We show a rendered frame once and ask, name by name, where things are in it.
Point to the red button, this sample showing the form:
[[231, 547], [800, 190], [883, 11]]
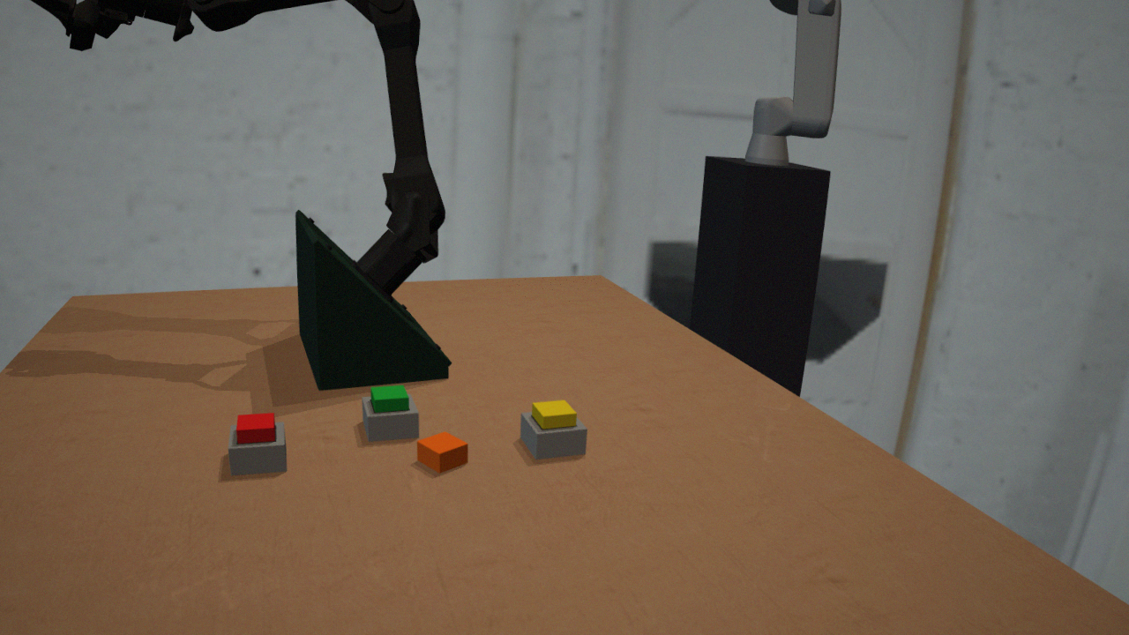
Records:
[[257, 445]]

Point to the orange block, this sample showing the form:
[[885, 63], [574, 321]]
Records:
[[442, 452]]

